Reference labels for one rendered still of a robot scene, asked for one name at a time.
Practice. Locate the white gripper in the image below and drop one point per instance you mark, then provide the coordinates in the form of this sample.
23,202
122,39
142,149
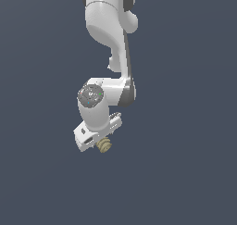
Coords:
84,137

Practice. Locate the small tan ridged object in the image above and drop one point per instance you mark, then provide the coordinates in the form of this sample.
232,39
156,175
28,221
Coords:
104,145

